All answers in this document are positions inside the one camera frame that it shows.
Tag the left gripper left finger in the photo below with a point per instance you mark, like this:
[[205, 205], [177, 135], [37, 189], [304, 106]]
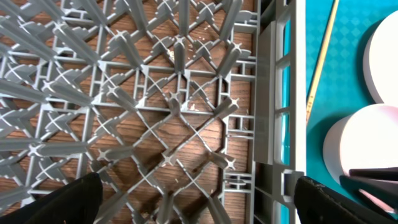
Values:
[[77, 202]]

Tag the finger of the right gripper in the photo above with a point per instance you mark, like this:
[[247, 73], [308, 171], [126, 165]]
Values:
[[375, 188]]

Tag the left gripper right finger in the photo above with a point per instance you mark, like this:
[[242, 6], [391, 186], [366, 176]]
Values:
[[318, 204]]

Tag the small white cup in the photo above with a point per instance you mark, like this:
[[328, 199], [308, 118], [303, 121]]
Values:
[[366, 139]]

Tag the pink bowl with rice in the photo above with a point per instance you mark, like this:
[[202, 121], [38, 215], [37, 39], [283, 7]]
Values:
[[380, 61]]

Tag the grey plastic dishwasher rack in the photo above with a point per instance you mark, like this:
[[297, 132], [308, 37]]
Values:
[[75, 71]]

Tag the teal plastic serving tray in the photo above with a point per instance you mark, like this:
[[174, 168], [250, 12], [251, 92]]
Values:
[[342, 89]]

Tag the left wooden chopstick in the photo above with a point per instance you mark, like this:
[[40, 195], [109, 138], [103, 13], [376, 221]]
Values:
[[321, 60]]

